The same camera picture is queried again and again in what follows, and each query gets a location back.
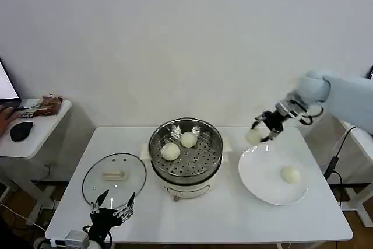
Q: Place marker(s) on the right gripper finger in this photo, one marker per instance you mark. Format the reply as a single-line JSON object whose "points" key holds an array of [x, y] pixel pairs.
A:
{"points": [[258, 121], [271, 136]]}

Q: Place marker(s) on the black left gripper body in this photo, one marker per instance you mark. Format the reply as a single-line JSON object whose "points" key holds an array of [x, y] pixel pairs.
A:
{"points": [[102, 221]]}

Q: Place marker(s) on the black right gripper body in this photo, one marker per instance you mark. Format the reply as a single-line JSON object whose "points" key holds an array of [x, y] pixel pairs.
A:
{"points": [[274, 120]]}

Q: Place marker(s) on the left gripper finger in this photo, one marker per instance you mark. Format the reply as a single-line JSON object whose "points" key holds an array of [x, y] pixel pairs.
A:
{"points": [[126, 212], [97, 202]]}

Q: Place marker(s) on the white steamed bun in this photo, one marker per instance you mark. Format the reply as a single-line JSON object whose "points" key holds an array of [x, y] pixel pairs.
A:
{"points": [[253, 136], [188, 139], [290, 175], [170, 152]]}

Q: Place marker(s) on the round glass lid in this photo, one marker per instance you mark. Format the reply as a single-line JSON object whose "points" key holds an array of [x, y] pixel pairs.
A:
{"points": [[115, 175]]}

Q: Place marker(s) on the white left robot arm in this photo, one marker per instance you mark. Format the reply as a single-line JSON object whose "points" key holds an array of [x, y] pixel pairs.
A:
{"points": [[75, 238]]}

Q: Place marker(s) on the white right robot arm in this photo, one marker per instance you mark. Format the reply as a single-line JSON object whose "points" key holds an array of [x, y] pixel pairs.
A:
{"points": [[346, 97]]}

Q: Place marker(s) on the person's hand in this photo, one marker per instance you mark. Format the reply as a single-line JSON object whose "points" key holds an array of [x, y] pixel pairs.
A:
{"points": [[6, 117]]}

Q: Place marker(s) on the white round plate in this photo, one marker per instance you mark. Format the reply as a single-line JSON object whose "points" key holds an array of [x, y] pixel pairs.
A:
{"points": [[262, 176]]}

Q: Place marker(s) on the white electric cooker base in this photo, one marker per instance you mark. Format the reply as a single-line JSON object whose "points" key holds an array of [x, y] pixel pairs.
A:
{"points": [[186, 187]]}

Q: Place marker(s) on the steel steamer basket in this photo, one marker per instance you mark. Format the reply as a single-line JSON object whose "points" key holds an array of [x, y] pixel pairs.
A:
{"points": [[198, 158]]}

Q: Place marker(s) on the white rounded side table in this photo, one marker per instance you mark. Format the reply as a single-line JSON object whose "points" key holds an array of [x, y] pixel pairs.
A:
{"points": [[43, 132]]}

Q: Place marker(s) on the white desk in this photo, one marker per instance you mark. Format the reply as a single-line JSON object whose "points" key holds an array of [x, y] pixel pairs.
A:
{"points": [[361, 147]]}

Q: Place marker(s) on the black computer mouse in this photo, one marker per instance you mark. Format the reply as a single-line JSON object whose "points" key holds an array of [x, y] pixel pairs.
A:
{"points": [[21, 131]]}

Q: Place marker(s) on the brown snack packets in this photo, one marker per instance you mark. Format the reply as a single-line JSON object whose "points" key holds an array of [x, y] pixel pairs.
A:
{"points": [[49, 106]]}

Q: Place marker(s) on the open laptop dark screen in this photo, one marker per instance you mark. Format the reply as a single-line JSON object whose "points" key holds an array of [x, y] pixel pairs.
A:
{"points": [[370, 72]]}

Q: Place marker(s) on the small dark desk clutter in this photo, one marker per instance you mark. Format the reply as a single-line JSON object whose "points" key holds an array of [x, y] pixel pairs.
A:
{"points": [[25, 114]]}

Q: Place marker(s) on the open laptop white screen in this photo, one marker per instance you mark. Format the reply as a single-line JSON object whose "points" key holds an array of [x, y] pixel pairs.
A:
{"points": [[7, 82]]}

